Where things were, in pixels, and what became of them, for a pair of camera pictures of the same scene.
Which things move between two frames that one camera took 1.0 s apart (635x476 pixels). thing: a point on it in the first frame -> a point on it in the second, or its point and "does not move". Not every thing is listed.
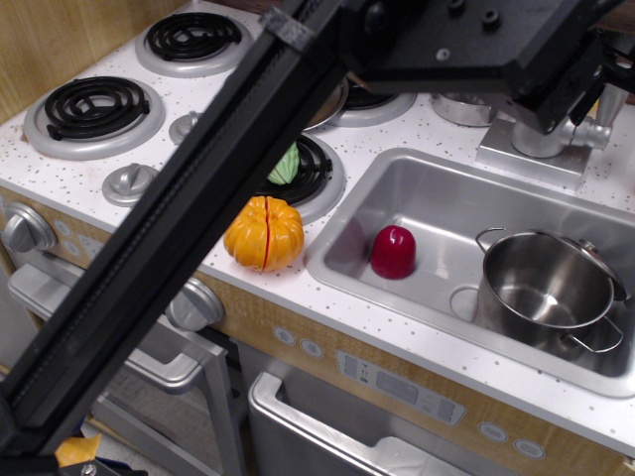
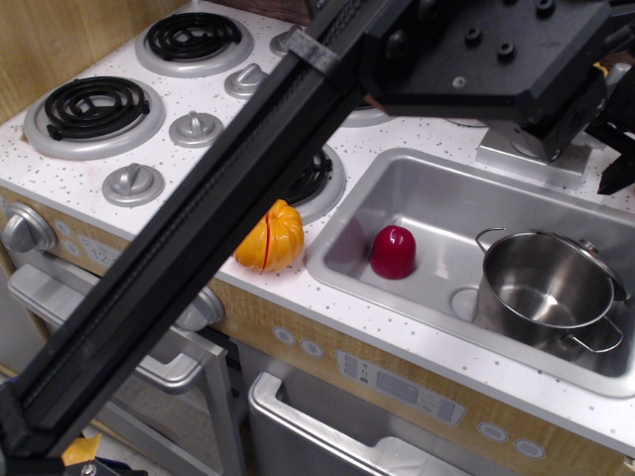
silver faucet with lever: x=559 y=156 does not move
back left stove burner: x=193 y=45 does not move
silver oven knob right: x=194 y=306 does not move
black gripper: x=566 y=90 -> x=561 y=124
